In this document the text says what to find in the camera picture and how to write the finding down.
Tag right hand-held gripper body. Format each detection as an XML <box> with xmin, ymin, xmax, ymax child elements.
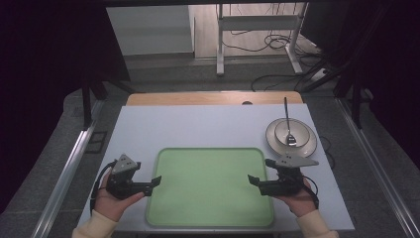
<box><xmin>259</xmin><ymin>155</ymin><xmax>320</xmax><ymax>197</ymax></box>

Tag black curtain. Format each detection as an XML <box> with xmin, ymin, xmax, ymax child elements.
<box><xmin>300</xmin><ymin>0</ymin><xmax>420</xmax><ymax>170</ymax></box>
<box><xmin>0</xmin><ymin>0</ymin><xmax>132</xmax><ymax>214</ymax></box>

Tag white panel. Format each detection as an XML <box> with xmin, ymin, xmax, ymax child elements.
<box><xmin>105</xmin><ymin>4</ymin><xmax>196</xmax><ymax>58</ymax></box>

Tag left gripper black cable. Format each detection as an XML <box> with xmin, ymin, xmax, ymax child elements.
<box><xmin>89</xmin><ymin>160</ymin><xmax>118</xmax><ymax>212</ymax></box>

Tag green tray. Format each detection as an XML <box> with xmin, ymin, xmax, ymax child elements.
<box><xmin>145</xmin><ymin>147</ymin><xmax>275</xmax><ymax>229</ymax></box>

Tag aluminium rail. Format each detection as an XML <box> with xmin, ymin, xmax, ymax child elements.
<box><xmin>30</xmin><ymin>98</ymin><xmax>107</xmax><ymax>238</ymax></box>
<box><xmin>334</xmin><ymin>97</ymin><xmax>420</xmax><ymax>238</ymax></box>

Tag person's left hand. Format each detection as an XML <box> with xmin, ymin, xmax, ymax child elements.
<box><xmin>93</xmin><ymin>172</ymin><xmax>147</xmax><ymax>223</ymax></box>

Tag black metal stand leg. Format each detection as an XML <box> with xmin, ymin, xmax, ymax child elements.
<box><xmin>80</xmin><ymin>78</ymin><xmax>110</xmax><ymax>131</ymax></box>
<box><xmin>333</xmin><ymin>65</ymin><xmax>365</xmax><ymax>130</ymax></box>

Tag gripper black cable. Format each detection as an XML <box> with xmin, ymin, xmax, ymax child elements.
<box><xmin>298</xmin><ymin>172</ymin><xmax>321</xmax><ymax>210</ymax></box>
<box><xmin>89</xmin><ymin>160</ymin><xmax>118</xmax><ymax>212</ymax></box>

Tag person's right hand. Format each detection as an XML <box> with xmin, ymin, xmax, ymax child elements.
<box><xmin>272</xmin><ymin>178</ymin><xmax>319</xmax><ymax>218</ymax></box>

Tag thin black cable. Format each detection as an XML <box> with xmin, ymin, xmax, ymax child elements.
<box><xmin>318</xmin><ymin>135</ymin><xmax>337</xmax><ymax>171</ymax></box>

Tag white plate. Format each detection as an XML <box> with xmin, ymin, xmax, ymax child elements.
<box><xmin>264</xmin><ymin>117</ymin><xmax>318</xmax><ymax>159</ymax></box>

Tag black floor cables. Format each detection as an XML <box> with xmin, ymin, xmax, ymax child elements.
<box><xmin>220</xmin><ymin>3</ymin><xmax>331</xmax><ymax>93</ymax></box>

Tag white bowl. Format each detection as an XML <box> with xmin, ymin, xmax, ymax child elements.
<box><xmin>273</xmin><ymin>118</ymin><xmax>312</xmax><ymax>149</ymax></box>

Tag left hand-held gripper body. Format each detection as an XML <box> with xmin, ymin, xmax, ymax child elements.
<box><xmin>105</xmin><ymin>153</ymin><xmax>149</xmax><ymax>200</ymax></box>

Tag white metal stand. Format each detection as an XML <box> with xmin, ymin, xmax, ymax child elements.
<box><xmin>215</xmin><ymin>2</ymin><xmax>310</xmax><ymax>76</ymax></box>

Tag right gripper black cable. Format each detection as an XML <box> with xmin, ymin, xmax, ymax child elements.
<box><xmin>298</xmin><ymin>172</ymin><xmax>321</xmax><ymax>210</ymax></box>

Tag white power strip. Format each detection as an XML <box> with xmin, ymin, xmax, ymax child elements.
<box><xmin>307</xmin><ymin>67</ymin><xmax>332</xmax><ymax>84</ymax></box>

